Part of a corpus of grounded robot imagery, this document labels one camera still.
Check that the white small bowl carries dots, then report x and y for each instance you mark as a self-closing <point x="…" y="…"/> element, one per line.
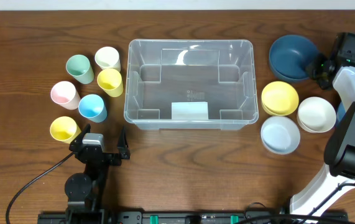
<point x="316" y="115"/>

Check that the white label in container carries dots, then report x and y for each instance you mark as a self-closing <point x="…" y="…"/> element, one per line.
<point x="190" y="111"/>

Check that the clear plastic storage container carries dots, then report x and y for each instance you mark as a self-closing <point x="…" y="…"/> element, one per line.
<point x="219" y="72"/>

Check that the yellow small bowl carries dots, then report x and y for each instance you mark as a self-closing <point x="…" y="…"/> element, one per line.
<point x="279" y="99"/>

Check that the yellow cup lower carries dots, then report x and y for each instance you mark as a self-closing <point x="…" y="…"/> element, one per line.
<point x="64" y="129"/>

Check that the light blue small bowl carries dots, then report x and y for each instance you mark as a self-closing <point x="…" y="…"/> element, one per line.
<point x="280" y="135"/>

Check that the green cup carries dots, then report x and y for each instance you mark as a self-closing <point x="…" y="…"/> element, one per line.
<point x="79" y="67"/>

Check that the yellow cup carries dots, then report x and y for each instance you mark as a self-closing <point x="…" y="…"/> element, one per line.
<point x="110" y="81"/>
<point x="64" y="129"/>

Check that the yellow cup upper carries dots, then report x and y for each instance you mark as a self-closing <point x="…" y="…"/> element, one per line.
<point x="110" y="81"/>

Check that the blue cup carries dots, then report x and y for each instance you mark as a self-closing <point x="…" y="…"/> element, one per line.
<point x="93" y="108"/>

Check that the cream cup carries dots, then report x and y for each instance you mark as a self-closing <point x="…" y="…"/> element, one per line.
<point x="108" y="57"/>

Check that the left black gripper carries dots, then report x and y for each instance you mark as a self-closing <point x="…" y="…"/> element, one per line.
<point x="109" y="158"/>

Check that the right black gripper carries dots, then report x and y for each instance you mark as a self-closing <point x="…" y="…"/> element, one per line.
<point x="315" y="72"/>

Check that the pink cup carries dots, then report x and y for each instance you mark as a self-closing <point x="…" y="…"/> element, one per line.
<point x="65" y="94"/>

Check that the dark blue large bowl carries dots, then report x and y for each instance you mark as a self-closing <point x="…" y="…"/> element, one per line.
<point x="340" y="113"/>
<point x="289" y="55"/>

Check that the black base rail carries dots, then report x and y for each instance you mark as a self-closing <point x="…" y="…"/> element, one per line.
<point x="148" y="218"/>

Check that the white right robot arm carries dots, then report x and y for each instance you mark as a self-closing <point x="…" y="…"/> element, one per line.
<point x="337" y="175"/>

